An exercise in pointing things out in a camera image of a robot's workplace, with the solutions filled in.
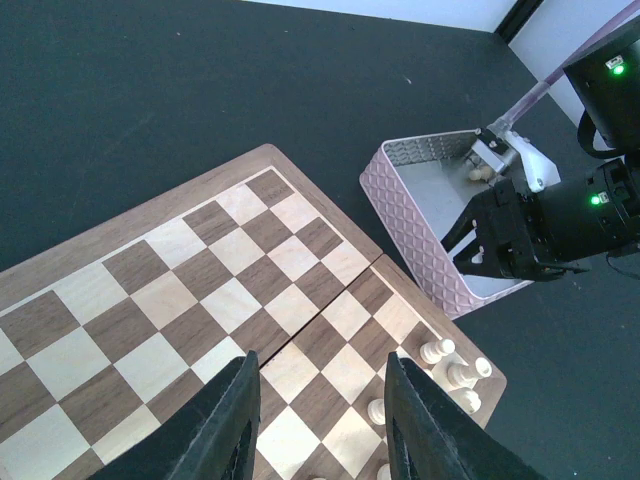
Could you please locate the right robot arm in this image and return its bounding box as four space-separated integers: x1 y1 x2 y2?
441 19 639 281

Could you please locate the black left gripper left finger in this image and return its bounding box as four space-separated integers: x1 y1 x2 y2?
91 351 261 479

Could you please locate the light piece passed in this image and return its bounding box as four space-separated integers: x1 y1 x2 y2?
450 387 482 415

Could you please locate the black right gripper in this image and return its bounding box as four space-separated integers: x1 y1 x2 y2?
441 179 549 281

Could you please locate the light piece on board far right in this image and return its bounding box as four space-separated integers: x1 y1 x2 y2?
447 357 493 388

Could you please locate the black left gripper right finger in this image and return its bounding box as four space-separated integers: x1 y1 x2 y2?
384 352 543 479

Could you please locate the wooden chess board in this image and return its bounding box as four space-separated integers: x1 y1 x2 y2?
1 145 506 479

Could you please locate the light pawn on board row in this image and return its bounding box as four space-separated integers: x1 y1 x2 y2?
367 398 386 426

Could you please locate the light piece on board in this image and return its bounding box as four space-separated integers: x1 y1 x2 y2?
420 338 456 365
447 357 493 388

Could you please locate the silver pink tin tray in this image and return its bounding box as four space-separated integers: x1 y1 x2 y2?
360 130 531 320

